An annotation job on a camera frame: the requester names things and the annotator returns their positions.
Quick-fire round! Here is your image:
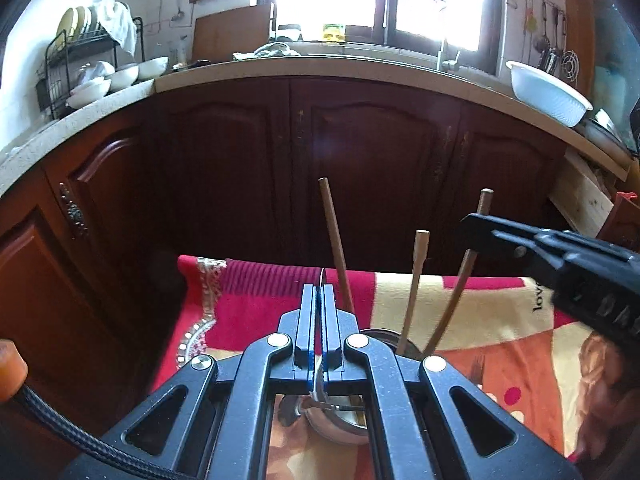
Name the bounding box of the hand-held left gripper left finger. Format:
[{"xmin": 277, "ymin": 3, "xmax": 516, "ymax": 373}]
[{"xmin": 102, "ymin": 284, "xmax": 321, "ymax": 480}]

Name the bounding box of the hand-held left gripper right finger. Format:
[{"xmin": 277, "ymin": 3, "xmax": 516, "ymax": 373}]
[{"xmin": 321, "ymin": 284, "xmax": 543, "ymax": 480}]

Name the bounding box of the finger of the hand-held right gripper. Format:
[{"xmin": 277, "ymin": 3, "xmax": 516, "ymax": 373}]
[{"xmin": 459, "ymin": 212, "xmax": 543, "ymax": 267}]

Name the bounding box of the brown wooden chopstick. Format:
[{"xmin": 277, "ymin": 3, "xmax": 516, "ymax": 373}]
[
  {"xmin": 422, "ymin": 188, "xmax": 495, "ymax": 357},
  {"xmin": 318, "ymin": 177, "xmax": 356, "ymax": 314},
  {"xmin": 397, "ymin": 230, "xmax": 431, "ymax": 357}
]

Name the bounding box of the metal spoon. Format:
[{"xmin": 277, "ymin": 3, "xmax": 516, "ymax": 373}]
[{"xmin": 279, "ymin": 266, "xmax": 372, "ymax": 428}]

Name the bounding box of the grey metal cup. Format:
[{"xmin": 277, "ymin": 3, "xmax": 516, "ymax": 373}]
[{"xmin": 307, "ymin": 327, "xmax": 427, "ymax": 446}]

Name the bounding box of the dark wooden cabinet door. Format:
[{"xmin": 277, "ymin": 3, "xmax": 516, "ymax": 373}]
[
  {"xmin": 0, "ymin": 205, "xmax": 133, "ymax": 441},
  {"xmin": 292, "ymin": 82, "xmax": 462, "ymax": 273},
  {"xmin": 159, "ymin": 80, "xmax": 295, "ymax": 271},
  {"xmin": 42, "ymin": 127, "xmax": 158, "ymax": 361},
  {"xmin": 459, "ymin": 104, "xmax": 570, "ymax": 277}
]

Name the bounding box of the light wooden board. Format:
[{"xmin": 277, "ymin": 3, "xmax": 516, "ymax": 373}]
[{"xmin": 549, "ymin": 151, "xmax": 617, "ymax": 242}]

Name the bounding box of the printed terry towel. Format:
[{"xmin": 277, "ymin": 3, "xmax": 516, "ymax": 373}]
[{"xmin": 200, "ymin": 259, "xmax": 640, "ymax": 480}]

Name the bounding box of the red embroidered tablecloth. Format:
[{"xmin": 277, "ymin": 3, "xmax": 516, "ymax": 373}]
[{"xmin": 150, "ymin": 254, "xmax": 231, "ymax": 386}]

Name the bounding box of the white plastic basin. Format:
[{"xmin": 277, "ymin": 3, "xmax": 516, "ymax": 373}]
[{"xmin": 505, "ymin": 60, "xmax": 594, "ymax": 128}]

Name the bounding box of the metal pot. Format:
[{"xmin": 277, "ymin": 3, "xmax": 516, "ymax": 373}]
[{"xmin": 574, "ymin": 109, "xmax": 632, "ymax": 155}]

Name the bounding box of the metal sink faucet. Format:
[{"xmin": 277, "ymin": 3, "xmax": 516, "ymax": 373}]
[{"xmin": 434, "ymin": 36, "xmax": 464, "ymax": 74}]

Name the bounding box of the grey dish rag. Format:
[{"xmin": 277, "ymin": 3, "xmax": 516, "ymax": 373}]
[{"xmin": 232, "ymin": 42, "xmax": 302, "ymax": 61}]

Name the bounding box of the wooden cutting board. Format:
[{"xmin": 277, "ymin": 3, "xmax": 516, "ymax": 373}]
[{"xmin": 192, "ymin": 2, "xmax": 276, "ymax": 64}]

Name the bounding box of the clear plastic bottle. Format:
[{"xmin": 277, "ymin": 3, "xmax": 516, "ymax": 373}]
[{"xmin": 170, "ymin": 35, "xmax": 194, "ymax": 69}]

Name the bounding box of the white ceramic bowl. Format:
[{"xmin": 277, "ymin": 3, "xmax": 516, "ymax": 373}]
[
  {"xmin": 66, "ymin": 78, "xmax": 113, "ymax": 110},
  {"xmin": 102, "ymin": 63, "xmax": 141, "ymax": 93},
  {"xmin": 135, "ymin": 56, "xmax": 170, "ymax": 82}
]

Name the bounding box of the white crumpled cloth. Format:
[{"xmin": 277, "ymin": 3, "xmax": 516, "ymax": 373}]
[{"xmin": 94, "ymin": 0, "xmax": 138, "ymax": 57}]

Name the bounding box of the row of upright plates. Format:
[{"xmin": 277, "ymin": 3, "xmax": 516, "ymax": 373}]
[{"xmin": 56, "ymin": 5, "xmax": 102, "ymax": 45}]

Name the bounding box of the rail of hanging kitchen tools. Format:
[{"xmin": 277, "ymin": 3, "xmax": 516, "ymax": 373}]
[{"xmin": 506, "ymin": 0, "xmax": 582, "ymax": 85}]

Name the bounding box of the black braided cable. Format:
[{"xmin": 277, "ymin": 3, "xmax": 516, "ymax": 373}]
[{"xmin": 10, "ymin": 385, "xmax": 193, "ymax": 480}]

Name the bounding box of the orange cable connector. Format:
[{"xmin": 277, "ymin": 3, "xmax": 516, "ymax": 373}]
[{"xmin": 0, "ymin": 339, "xmax": 27, "ymax": 403}]

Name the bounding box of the black wire dish rack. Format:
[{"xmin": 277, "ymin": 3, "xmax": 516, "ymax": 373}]
[{"xmin": 36, "ymin": 16, "xmax": 147, "ymax": 122}]

